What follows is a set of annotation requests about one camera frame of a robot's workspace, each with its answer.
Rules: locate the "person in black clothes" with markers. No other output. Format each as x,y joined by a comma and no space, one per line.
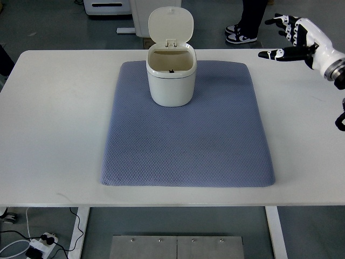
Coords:
6,63

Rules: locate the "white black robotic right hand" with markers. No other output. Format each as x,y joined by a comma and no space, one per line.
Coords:
309,44

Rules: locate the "blue textured cushion mat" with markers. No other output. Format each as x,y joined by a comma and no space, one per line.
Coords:
216,140

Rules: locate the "white appliance with slot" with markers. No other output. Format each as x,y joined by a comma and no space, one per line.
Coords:
107,7

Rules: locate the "white table leg left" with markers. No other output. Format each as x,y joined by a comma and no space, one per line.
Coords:
79,232

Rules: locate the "standing person dark trousers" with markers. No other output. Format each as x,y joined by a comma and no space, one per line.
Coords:
253,12

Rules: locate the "white trash bin open lid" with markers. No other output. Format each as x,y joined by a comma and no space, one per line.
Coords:
171,62

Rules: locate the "white table leg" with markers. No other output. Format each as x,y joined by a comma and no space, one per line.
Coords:
276,234
79,232

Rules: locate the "black white sneaker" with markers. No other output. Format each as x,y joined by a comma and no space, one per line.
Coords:
239,39
232,29

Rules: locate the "black white sneaker rear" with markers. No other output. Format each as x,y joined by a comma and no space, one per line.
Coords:
232,29

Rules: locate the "white table leg right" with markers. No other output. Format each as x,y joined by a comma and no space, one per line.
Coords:
276,234

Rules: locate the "white power strip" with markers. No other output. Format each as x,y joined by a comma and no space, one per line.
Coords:
42,247

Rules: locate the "metal base plate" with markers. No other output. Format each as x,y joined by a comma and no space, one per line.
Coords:
127,246

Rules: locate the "black white sneaker front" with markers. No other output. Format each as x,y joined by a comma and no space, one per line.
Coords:
239,39

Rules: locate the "white cabinet with foot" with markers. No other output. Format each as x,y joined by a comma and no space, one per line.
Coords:
141,10

